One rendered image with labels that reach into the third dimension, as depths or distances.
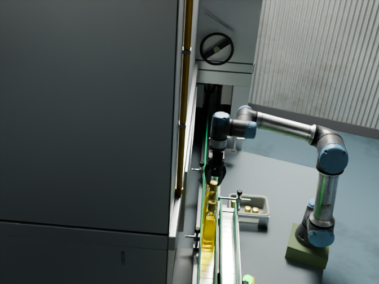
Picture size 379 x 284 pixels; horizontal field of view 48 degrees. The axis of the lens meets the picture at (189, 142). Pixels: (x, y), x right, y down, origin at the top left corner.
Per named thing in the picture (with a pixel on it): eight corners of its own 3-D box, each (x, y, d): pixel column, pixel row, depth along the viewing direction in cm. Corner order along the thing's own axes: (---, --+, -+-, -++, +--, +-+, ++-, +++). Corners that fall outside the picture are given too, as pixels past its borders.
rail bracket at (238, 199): (216, 205, 229) (219, 187, 223) (248, 208, 229) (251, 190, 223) (216, 209, 227) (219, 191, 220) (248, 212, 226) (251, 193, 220)
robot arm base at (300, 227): (322, 231, 228) (327, 216, 223) (325, 250, 215) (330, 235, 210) (294, 225, 229) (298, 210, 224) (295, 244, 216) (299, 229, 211)
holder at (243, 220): (217, 204, 252) (219, 193, 248) (264, 208, 252) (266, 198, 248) (217, 223, 238) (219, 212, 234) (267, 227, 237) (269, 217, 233)
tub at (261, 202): (227, 204, 252) (228, 192, 248) (265, 207, 251) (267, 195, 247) (227, 223, 237) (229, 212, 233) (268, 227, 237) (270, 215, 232)
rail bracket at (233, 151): (216, 156, 290) (219, 127, 279) (241, 158, 290) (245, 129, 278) (216, 160, 286) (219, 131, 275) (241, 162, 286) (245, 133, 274)
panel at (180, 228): (189, 134, 274) (192, 86, 257) (193, 135, 274) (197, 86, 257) (176, 231, 197) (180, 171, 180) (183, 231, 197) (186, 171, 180)
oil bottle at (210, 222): (201, 243, 206) (205, 208, 195) (213, 244, 206) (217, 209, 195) (201, 251, 201) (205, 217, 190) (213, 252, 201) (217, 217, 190)
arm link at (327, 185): (329, 231, 211) (346, 133, 185) (333, 252, 198) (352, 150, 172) (304, 229, 213) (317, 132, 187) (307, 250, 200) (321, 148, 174)
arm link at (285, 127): (344, 125, 195) (239, 98, 197) (348, 137, 185) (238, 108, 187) (334, 147, 201) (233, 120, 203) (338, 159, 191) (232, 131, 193)
